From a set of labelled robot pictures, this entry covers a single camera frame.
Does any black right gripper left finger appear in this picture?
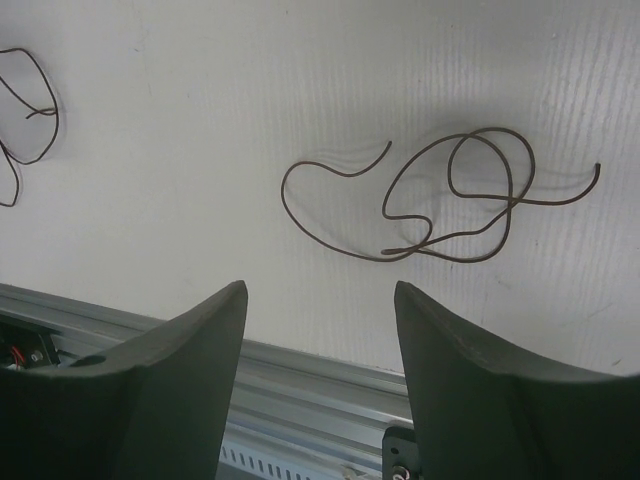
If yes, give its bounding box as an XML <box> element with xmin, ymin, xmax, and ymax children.
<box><xmin>1</xmin><ymin>280</ymin><xmax>248</xmax><ymax>479</ymax></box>

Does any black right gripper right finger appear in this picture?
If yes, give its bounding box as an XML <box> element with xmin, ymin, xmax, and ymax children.
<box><xmin>394</xmin><ymin>282</ymin><xmax>639</xmax><ymax>479</ymax></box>

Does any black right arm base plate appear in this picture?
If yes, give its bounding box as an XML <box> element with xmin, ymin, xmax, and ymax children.
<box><xmin>382</xmin><ymin>425</ymin><xmax>421</xmax><ymax>480</ymax></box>

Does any white slotted cable duct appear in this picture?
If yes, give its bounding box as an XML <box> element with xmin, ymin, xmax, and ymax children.
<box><xmin>215</xmin><ymin>440</ymin><xmax>382</xmax><ymax>480</ymax></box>

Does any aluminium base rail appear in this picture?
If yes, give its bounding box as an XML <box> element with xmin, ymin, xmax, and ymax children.
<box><xmin>1</xmin><ymin>285</ymin><xmax>411</xmax><ymax>475</ymax></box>

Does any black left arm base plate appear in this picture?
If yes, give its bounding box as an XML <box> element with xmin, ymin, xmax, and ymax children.
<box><xmin>1</xmin><ymin>314</ymin><xmax>60</xmax><ymax>370</ymax></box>

